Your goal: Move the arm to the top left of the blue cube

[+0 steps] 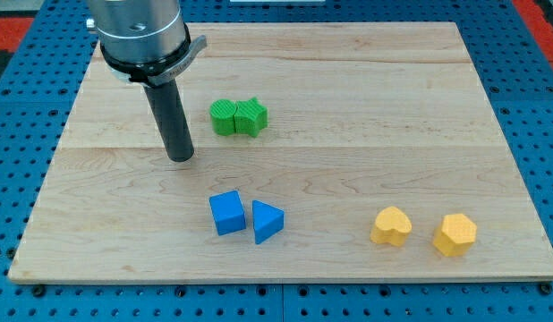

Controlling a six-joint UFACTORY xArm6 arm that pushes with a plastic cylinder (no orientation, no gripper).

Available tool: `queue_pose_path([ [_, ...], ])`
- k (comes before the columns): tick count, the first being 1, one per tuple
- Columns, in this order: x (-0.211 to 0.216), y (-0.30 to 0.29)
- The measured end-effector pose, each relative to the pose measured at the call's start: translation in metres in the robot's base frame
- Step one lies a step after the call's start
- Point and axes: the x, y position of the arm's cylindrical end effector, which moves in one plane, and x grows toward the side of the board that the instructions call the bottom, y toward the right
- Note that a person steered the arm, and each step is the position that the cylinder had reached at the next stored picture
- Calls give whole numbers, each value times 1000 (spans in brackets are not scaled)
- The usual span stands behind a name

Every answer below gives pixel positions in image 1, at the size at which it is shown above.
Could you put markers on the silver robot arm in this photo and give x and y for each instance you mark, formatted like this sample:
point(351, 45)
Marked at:
point(144, 41)

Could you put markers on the blue cube block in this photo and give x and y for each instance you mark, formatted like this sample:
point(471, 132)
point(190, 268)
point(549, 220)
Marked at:
point(228, 212)

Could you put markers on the wooden board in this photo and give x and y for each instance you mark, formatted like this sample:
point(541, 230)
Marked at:
point(361, 117)

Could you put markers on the green star block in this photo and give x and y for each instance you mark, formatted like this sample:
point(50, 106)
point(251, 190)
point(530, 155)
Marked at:
point(250, 117)

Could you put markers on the blue triangular prism block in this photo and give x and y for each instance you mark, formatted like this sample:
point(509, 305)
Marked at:
point(267, 220)

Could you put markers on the green cylinder block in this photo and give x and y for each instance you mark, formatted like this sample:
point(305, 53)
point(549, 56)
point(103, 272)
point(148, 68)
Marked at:
point(222, 114)

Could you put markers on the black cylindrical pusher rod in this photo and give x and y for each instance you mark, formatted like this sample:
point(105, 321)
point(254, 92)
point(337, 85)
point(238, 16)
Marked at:
point(167, 109)

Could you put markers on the yellow heart block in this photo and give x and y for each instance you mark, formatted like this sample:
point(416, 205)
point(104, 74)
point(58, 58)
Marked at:
point(391, 226)

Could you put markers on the yellow hexagon block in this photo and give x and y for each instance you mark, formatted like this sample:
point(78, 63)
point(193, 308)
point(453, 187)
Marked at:
point(455, 235)

